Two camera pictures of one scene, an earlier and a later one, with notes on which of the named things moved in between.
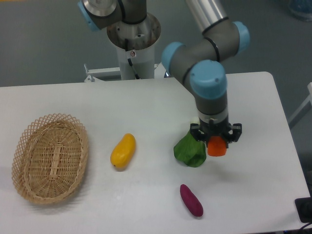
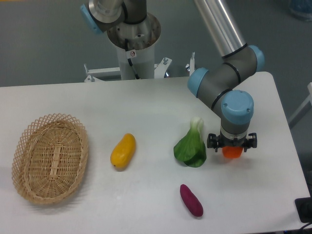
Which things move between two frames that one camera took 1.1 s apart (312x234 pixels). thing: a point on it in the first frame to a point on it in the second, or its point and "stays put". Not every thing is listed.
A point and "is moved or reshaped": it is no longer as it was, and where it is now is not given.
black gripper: x=216 y=129 to x=216 y=142
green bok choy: x=190 y=150 stays put
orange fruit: x=217 y=146 is moved or reshaped
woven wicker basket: x=49 y=158 stays put
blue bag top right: x=302 y=8 stays put
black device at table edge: x=303 y=206 stays put
